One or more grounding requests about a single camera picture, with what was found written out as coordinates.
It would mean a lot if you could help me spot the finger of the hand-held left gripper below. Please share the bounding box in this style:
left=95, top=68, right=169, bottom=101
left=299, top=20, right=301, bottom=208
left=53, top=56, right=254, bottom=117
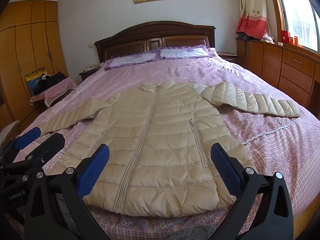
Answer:
left=0, top=127, right=42, bottom=164
left=5, top=132, right=66, bottom=182

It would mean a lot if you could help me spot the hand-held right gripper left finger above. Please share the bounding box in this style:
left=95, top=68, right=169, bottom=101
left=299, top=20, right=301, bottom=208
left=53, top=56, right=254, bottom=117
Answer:
left=24, top=144, right=110, bottom=240

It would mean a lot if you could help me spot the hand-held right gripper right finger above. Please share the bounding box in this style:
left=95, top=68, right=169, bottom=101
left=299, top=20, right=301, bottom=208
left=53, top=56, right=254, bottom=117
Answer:
left=210, top=142, right=294, bottom=240

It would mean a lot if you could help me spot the beige puffer jacket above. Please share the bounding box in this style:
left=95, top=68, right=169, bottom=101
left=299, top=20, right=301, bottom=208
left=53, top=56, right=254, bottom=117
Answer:
left=37, top=81, right=300, bottom=217

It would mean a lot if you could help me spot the wooden dressing table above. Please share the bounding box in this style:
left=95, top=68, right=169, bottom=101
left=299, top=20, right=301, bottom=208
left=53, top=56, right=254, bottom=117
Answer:
left=0, top=120, right=20, bottom=145

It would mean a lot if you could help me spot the pink floral bedspread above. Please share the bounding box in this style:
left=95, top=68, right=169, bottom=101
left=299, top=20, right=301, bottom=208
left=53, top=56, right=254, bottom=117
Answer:
left=12, top=52, right=320, bottom=240

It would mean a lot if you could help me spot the stool with pink cloth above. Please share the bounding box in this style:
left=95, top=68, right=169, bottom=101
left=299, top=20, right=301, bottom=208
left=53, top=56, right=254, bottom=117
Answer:
left=30, top=77, right=77, bottom=108

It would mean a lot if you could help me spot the black bag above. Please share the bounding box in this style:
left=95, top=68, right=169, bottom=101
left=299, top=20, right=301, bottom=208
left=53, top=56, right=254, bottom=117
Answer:
left=34, top=72, right=67, bottom=94

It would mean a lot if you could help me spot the dark wooden nightstand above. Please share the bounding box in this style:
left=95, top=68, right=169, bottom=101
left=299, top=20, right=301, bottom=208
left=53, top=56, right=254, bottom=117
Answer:
left=217, top=51, right=240, bottom=67
left=79, top=68, right=100, bottom=82

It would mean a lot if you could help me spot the orange wooden wardrobe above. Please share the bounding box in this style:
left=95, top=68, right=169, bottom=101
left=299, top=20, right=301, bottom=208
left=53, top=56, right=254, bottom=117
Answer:
left=0, top=0, right=69, bottom=130

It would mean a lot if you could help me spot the white purple-frilled pillow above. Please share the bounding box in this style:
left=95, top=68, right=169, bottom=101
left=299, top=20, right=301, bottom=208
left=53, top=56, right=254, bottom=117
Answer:
left=104, top=50, right=160, bottom=71
left=157, top=44, right=217, bottom=60

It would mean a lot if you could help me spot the wooden cabinet with drawers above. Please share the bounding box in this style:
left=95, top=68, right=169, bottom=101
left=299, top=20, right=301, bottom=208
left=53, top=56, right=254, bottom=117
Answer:
left=236, top=39, right=320, bottom=117

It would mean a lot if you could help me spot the dark cloth pile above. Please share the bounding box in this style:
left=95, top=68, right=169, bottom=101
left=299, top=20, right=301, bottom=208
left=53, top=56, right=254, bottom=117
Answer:
left=236, top=31, right=275, bottom=43

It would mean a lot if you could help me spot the large red box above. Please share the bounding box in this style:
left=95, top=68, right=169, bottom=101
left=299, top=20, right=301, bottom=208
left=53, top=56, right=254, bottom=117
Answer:
left=281, top=30, right=292, bottom=44

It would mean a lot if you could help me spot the dark wooden headboard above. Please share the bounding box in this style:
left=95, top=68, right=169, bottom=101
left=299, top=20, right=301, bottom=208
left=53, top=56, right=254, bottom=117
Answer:
left=94, top=21, right=216, bottom=63

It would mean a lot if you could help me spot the floral curtain with red hem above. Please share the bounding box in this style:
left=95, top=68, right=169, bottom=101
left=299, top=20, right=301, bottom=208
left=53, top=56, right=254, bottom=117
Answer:
left=235, top=0, right=268, bottom=39

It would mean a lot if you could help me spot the wooden-framed window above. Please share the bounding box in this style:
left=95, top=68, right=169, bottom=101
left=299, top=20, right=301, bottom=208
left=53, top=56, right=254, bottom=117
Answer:
left=271, top=0, right=320, bottom=55

